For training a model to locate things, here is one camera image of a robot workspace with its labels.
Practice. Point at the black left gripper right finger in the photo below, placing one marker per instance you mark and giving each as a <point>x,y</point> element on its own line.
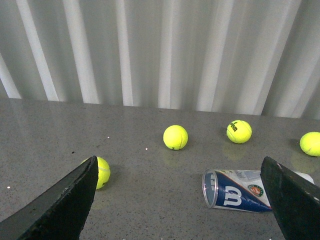
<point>295,201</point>

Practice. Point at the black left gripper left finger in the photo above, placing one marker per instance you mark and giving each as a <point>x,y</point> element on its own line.
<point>60,212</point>

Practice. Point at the clear Wilson tennis ball can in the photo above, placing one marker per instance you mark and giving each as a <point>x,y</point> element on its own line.
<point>238,190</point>

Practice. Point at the yellow tennis ball far right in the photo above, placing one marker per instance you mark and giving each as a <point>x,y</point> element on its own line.
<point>310,143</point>

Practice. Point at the yellow tennis ball far left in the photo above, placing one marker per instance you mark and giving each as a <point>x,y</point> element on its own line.
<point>104,172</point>

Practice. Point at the yellow Wilson tennis ball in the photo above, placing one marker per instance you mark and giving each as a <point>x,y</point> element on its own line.
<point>239,131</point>

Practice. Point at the yellow tennis ball centre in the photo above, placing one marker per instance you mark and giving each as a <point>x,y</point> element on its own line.
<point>175,137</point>

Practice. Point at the white pleated curtain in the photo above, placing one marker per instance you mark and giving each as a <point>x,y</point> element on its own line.
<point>257,57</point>

